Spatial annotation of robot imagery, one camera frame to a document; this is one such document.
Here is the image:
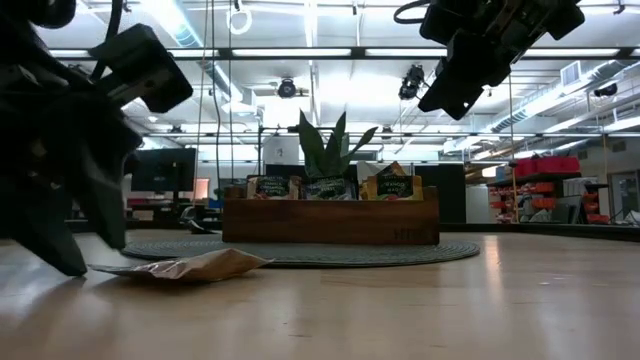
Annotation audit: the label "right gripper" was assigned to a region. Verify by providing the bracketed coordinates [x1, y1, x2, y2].
[418, 0, 551, 121]

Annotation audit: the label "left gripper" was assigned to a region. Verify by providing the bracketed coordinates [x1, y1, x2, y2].
[0, 29, 144, 278]

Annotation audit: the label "dark tea packet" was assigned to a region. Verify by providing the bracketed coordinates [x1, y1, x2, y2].
[88, 247, 275, 283]
[302, 175, 355, 201]

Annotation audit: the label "wooden tea box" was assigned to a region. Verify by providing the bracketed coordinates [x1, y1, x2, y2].
[222, 185, 441, 246]

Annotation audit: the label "black partition panel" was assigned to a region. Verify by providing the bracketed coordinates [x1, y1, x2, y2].
[414, 163, 467, 224]

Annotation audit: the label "overhead rig light beam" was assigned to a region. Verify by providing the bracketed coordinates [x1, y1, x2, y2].
[47, 46, 640, 62]

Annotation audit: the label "black monitor on stand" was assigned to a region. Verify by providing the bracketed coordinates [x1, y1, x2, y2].
[137, 147, 198, 194]

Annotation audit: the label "white board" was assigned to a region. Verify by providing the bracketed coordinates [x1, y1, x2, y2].
[465, 183, 490, 225]

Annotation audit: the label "red storage bins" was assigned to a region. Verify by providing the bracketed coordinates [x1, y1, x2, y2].
[514, 156, 582, 177]

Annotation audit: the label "green snake plant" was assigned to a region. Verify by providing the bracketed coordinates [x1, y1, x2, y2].
[298, 109, 380, 180]

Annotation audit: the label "storage shelf with parts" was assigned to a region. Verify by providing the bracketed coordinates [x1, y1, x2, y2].
[487, 172, 612, 225]

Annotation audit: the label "white box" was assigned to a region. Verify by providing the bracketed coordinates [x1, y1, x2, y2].
[263, 135, 300, 165]

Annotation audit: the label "round grey woven mat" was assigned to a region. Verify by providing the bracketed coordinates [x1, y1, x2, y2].
[121, 238, 481, 269]

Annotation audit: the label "black ceiling camera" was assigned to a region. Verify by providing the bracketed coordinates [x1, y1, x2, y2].
[398, 63, 432, 101]

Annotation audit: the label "black hanging cable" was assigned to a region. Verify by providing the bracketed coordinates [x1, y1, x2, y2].
[209, 0, 224, 184]
[227, 0, 235, 181]

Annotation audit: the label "round black overhead camera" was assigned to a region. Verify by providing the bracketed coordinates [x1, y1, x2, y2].
[277, 78, 298, 100]

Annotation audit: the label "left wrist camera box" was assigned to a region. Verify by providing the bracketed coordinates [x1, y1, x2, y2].
[89, 23, 195, 114]

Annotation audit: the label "black aluminium table frame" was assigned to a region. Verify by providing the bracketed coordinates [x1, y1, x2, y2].
[69, 215, 640, 244]

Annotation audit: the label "white cable loop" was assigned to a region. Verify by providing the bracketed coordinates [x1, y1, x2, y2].
[225, 2, 253, 36]

